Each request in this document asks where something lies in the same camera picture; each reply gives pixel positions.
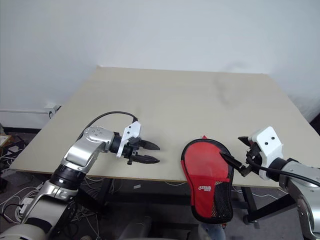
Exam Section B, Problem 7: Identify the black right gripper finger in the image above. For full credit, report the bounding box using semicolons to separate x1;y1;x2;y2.
219;152;244;171
237;135;253;147

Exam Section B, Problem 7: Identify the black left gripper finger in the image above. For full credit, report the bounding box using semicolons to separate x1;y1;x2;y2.
138;139;161;152
134;154;161;165

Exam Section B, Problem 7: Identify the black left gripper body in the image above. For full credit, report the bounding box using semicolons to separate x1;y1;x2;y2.
122;138;142;166

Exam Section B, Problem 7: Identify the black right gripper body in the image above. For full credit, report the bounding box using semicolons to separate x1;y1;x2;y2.
240;141;264;177

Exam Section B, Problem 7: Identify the black red paddle case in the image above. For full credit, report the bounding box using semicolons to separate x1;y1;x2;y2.
180;134;235;224

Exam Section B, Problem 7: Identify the black table leg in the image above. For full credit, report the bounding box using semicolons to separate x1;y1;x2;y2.
240;186;296;225
74;177;114;215

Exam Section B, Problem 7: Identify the dark grey rounded shape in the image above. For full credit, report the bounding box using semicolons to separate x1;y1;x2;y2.
199;221;226;240
119;216;154;240

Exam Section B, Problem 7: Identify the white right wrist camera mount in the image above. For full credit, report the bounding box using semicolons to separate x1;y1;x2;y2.
250;126;285;180

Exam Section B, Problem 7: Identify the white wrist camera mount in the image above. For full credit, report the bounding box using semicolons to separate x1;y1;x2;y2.
250;126;285;180
115;121;142;159

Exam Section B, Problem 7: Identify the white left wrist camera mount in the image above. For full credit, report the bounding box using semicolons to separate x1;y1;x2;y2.
115;121;142;159

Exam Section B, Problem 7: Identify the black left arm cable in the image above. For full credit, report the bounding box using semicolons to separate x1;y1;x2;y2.
76;111;139;141

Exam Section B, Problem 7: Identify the white wall outlet box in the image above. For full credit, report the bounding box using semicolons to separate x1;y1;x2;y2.
44;102;62;119

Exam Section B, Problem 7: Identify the white wall conduit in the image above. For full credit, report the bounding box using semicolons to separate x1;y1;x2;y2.
0;108;50;115

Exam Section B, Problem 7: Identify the white floor cable tangle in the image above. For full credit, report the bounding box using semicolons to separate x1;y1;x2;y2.
0;149;118;240

